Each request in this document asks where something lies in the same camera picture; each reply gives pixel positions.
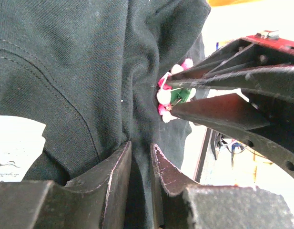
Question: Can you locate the small white tag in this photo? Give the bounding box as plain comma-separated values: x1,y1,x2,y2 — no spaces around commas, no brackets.
0,115,46,182

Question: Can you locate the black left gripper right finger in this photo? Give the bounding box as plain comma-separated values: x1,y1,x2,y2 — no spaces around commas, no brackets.
151,144,294,229

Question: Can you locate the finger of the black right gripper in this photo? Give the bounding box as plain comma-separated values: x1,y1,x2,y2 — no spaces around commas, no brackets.
172,94,294,178
168,38,294,91

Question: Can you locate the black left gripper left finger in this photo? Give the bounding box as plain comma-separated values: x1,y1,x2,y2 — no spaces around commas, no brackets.
0,142,132,229

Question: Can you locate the black garment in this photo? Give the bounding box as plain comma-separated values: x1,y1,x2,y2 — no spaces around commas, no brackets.
0,0,211,229

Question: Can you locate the pink flower brooch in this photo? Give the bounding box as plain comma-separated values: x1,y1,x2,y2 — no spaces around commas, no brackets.
156,58,196,123

